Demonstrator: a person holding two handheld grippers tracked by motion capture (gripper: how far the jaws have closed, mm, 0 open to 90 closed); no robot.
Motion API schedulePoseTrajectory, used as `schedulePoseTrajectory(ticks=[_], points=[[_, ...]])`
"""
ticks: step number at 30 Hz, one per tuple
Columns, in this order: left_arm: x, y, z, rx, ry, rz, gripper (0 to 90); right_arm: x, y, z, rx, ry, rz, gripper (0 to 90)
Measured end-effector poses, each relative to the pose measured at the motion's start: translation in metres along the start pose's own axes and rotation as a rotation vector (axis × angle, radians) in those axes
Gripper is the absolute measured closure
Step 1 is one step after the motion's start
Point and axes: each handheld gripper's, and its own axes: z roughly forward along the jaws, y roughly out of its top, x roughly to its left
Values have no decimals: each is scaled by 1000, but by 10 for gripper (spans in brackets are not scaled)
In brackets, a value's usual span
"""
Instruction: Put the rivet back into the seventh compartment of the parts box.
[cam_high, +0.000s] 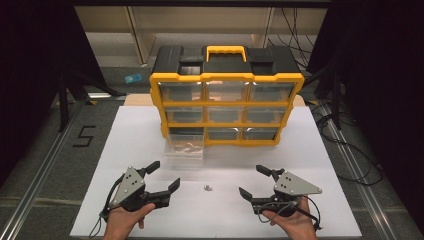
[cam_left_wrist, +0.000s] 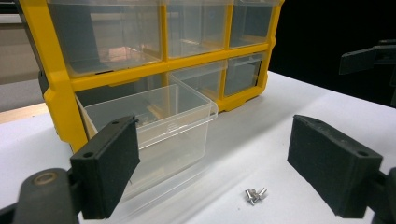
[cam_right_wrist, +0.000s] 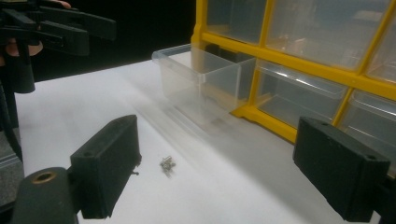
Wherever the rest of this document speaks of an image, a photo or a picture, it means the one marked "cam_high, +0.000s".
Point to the small blue packet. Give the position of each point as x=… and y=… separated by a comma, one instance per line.
x=133, y=78

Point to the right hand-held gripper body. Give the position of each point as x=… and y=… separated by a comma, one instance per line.
x=293, y=186

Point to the person's right hand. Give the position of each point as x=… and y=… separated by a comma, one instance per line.
x=298, y=226

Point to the clear plastic storage drawer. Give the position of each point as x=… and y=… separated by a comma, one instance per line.
x=185, y=148

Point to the grid of clear drawers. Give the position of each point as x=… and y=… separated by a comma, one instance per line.
x=226, y=115

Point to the small metal screws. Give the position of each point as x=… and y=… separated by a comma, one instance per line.
x=208, y=188

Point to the black metal stand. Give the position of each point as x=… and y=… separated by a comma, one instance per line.
x=335, y=100
x=63, y=106

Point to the yellow black organizer cabinet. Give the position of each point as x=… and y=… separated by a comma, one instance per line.
x=226, y=66

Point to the black curtain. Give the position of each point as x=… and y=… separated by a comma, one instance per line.
x=386, y=100
x=30, y=83

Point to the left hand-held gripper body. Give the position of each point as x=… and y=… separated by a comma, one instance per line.
x=130, y=186

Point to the person's left hand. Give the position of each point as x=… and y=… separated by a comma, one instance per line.
x=121, y=223

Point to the white table cover sheet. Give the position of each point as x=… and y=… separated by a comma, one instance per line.
x=133, y=150

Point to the metal floor rail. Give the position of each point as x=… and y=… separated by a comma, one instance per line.
x=360, y=180
x=40, y=180

